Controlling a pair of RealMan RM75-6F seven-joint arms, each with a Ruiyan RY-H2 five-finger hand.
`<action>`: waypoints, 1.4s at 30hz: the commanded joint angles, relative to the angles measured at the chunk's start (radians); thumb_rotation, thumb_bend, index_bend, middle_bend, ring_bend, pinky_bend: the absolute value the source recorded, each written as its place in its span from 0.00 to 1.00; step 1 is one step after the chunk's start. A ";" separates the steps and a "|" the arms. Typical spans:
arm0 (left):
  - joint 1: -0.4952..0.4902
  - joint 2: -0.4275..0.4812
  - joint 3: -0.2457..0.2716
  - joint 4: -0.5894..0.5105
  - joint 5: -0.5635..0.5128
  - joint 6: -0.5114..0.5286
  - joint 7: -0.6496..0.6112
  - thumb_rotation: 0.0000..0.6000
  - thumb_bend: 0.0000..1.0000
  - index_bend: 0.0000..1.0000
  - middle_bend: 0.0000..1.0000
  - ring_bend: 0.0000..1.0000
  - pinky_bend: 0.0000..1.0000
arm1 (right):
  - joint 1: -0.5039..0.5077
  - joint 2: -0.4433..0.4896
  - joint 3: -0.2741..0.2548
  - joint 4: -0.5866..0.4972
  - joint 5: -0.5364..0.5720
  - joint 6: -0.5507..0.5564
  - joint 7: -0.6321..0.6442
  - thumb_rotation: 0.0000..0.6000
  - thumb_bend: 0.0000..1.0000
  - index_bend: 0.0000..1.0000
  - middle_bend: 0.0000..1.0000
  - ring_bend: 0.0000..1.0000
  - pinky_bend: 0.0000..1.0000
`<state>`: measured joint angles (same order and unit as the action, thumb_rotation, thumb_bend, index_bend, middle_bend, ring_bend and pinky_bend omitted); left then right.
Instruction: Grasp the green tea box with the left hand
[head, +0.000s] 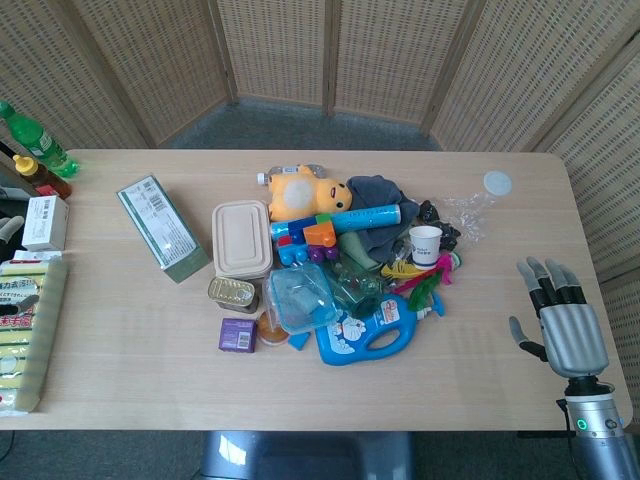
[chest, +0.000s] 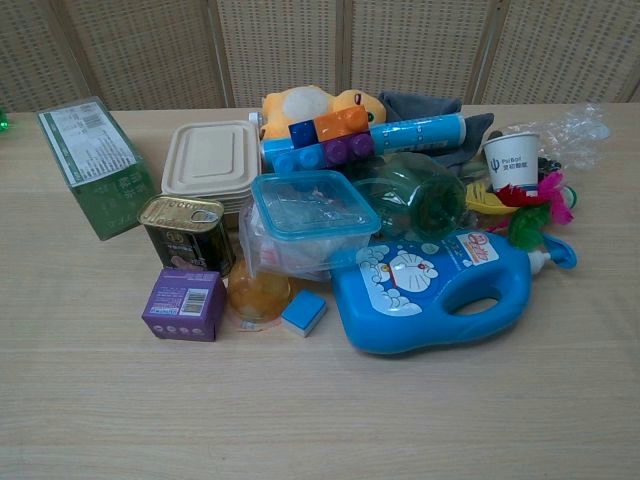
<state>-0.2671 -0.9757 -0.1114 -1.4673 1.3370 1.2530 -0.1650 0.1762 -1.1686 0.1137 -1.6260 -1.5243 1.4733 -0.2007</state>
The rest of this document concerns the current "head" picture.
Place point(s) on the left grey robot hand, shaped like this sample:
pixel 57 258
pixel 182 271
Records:
pixel 9 228

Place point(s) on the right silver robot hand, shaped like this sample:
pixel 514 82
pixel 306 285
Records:
pixel 570 330

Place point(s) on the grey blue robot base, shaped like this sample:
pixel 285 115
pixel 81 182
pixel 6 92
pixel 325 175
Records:
pixel 305 455

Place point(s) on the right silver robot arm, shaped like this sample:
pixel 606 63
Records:
pixel 595 430

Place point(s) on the small white carton box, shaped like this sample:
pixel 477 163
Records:
pixel 45 222

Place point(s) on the green rectangular box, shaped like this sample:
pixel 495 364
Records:
pixel 163 228

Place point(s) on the beige lidded food container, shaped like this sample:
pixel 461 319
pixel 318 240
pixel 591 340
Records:
pixel 241 241

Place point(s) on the small purple box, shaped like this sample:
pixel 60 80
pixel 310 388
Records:
pixel 237 336

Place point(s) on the brown sauce bottle yellow cap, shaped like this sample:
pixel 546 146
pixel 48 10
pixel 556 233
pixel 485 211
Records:
pixel 42 176

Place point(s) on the green soda bottle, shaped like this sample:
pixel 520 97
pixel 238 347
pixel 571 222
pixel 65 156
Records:
pixel 37 138

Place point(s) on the yellow sponge pack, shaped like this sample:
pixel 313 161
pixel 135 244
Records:
pixel 26 330

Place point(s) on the colourful feather shuttlecock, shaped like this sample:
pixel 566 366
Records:
pixel 423 280

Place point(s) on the clear plastic wrapper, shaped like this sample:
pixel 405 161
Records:
pixel 465 210

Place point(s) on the white round lid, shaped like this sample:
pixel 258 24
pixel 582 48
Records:
pixel 497 183

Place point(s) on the black crumpled plastic bag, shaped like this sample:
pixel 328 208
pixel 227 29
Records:
pixel 442 223

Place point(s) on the white paper cup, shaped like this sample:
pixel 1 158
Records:
pixel 425 246

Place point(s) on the blue detergent bottle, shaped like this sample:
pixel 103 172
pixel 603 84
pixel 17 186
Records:
pixel 370 330

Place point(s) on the clear glass jar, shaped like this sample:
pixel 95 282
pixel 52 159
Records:
pixel 361 293

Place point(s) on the grey blue cloth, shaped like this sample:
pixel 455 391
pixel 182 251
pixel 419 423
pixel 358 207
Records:
pixel 380 200

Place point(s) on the gold metal tin can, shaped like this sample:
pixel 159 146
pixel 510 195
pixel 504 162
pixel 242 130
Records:
pixel 232 293

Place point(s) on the blue cylindrical tube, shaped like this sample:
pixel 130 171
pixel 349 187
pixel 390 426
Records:
pixel 360 220

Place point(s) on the small white capped bottle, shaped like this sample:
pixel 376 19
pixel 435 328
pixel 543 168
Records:
pixel 266 177

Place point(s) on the clear blue plastic container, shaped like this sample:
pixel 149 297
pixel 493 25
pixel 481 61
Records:
pixel 300 302

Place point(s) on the blue triangular plastic piece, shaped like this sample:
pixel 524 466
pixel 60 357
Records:
pixel 298 342

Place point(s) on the colourful building block toy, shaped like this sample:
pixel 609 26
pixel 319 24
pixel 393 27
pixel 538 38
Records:
pixel 311 243

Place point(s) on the yellow plush toy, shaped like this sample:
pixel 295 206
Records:
pixel 306 193

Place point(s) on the woven bamboo folding screen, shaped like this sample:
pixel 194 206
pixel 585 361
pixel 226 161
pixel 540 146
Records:
pixel 320 55

